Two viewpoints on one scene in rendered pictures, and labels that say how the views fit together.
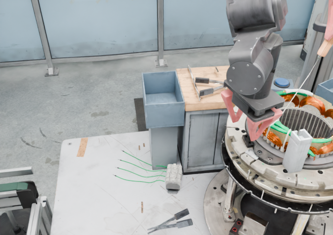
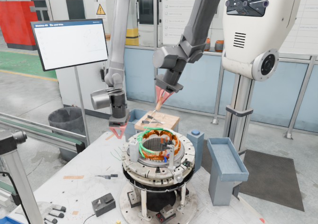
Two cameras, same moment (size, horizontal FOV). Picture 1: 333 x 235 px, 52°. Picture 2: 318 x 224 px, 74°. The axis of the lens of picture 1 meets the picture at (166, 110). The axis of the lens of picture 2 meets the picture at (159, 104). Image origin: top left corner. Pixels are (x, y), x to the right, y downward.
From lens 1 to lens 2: 0.70 m
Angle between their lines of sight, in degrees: 29
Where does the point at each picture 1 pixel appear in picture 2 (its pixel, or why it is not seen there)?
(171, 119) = (130, 130)
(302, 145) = (130, 146)
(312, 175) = (138, 166)
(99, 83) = not seen: hidden behind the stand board
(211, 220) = (126, 185)
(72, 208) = (84, 157)
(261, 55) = (101, 95)
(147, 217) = (106, 173)
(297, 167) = (133, 159)
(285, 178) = (126, 161)
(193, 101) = (138, 124)
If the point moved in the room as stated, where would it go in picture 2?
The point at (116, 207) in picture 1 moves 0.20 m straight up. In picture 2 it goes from (99, 164) to (94, 137)
